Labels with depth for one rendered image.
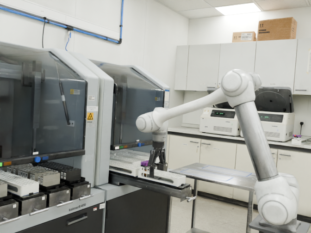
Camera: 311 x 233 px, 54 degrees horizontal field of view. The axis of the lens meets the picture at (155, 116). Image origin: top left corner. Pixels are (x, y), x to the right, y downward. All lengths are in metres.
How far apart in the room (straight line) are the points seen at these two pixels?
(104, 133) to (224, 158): 2.48
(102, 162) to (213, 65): 2.94
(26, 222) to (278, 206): 1.16
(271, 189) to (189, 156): 3.00
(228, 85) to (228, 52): 3.09
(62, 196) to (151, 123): 0.62
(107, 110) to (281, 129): 2.51
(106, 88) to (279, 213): 1.22
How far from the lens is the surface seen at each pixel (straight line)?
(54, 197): 1.71
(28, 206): 1.63
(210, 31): 5.11
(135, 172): 2.00
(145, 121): 1.69
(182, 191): 1.83
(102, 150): 2.02
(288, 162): 4.00
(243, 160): 4.13
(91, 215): 1.95
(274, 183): 1.51
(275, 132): 4.01
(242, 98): 1.50
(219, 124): 4.21
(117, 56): 3.77
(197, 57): 4.73
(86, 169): 1.95
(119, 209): 2.13
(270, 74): 4.33
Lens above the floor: 1.31
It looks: 3 degrees down
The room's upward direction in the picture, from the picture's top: 4 degrees clockwise
